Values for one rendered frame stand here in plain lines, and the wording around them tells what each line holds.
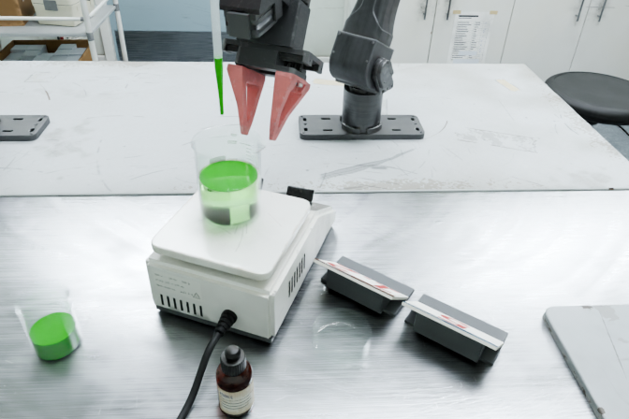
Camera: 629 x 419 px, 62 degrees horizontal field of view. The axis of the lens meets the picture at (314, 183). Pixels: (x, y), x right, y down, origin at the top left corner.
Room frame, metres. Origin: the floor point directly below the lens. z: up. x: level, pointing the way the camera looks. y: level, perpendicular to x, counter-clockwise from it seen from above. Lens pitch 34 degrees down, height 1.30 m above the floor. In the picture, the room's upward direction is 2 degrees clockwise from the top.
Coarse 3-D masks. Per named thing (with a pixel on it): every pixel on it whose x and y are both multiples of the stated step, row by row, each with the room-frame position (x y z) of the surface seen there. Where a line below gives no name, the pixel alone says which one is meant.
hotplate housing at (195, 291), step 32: (320, 224) 0.45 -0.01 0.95; (160, 256) 0.37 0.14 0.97; (288, 256) 0.37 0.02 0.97; (160, 288) 0.36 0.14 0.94; (192, 288) 0.35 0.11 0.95; (224, 288) 0.34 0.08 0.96; (256, 288) 0.33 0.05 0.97; (288, 288) 0.36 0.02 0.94; (224, 320) 0.32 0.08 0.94; (256, 320) 0.33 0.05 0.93
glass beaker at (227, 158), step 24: (192, 144) 0.41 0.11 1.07; (216, 144) 0.44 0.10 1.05; (240, 144) 0.45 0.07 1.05; (264, 144) 0.41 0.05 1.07; (216, 168) 0.39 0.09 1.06; (240, 168) 0.39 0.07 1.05; (216, 192) 0.39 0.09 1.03; (240, 192) 0.39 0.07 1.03; (216, 216) 0.39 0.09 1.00; (240, 216) 0.39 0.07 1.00
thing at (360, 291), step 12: (324, 264) 0.40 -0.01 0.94; (348, 264) 0.44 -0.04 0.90; (360, 264) 0.44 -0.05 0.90; (324, 276) 0.42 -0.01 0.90; (336, 276) 0.40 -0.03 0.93; (348, 276) 0.38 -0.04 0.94; (372, 276) 0.42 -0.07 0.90; (384, 276) 0.42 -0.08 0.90; (336, 288) 0.40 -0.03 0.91; (348, 288) 0.39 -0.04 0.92; (360, 288) 0.38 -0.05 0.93; (372, 288) 0.37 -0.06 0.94; (396, 288) 0.40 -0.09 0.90; (408, 288) 0.41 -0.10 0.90; (360, 300) 0.38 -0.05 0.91; (372, 300) 0.37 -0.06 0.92; (384, 300) 0.37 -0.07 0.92; (396, 300) 0.39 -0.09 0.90; (396, 312) 0.37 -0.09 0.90
